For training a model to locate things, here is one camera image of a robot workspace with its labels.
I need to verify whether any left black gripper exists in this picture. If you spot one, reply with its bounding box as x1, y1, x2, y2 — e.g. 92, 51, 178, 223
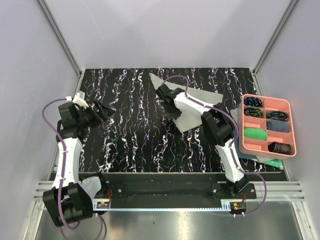
76, 98, 116, 129

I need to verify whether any grey cloth napkin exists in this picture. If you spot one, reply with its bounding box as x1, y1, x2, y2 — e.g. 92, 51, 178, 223
148, 72, 225, 133

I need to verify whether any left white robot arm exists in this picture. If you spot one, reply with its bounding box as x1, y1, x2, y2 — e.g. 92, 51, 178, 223
42, 96, 116, 228

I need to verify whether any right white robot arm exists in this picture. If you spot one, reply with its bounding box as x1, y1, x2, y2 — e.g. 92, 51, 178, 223
156, 84, 249, 199

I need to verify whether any blue patterned napkin roll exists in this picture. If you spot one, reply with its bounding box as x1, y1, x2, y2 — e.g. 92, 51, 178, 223
244, 96, 263, 107

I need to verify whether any yellow patterned napkin roll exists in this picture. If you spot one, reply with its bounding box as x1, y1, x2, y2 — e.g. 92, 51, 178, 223
244, 107, 264, 118

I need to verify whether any green napkin roll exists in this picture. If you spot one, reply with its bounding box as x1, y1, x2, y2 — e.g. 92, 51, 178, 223
244, 127, 268, 141

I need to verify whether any blue-orange patterned napkin roll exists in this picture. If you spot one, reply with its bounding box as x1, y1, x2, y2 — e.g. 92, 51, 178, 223
266, 110, 290, 122

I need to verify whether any grey-blue folded napkin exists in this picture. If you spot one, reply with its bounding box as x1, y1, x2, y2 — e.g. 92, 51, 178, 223
266, 120, 290, 133

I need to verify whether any dark brown napkin roll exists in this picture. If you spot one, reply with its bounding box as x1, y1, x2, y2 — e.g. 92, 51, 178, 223
268, 141, 292, 154

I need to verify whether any black marble pattern mat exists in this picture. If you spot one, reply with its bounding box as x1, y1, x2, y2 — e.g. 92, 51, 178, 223
79, 67, 257, 173

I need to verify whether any stack of coloured cloths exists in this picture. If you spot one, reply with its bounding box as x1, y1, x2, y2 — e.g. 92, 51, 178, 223
230, 104, 284, 170

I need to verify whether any pink divided tray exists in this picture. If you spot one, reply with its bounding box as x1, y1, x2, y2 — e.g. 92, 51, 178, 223
238, 94, 297, 160

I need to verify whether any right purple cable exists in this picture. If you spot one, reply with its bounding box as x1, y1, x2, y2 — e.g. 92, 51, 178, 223
158, 74, 268, 217

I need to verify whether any purple cable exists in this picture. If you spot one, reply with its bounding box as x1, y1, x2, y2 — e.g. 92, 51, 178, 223
41, 97, 107, 240
158, 74, 268, 217

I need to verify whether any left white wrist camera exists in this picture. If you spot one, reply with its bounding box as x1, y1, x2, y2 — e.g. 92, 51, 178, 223
66, 91, 89, 109

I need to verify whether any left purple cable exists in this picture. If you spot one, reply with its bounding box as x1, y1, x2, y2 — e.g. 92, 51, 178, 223
41, 97, 107, 240

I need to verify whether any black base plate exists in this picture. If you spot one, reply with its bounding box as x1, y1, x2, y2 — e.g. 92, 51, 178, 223
98, 172, 257, 212

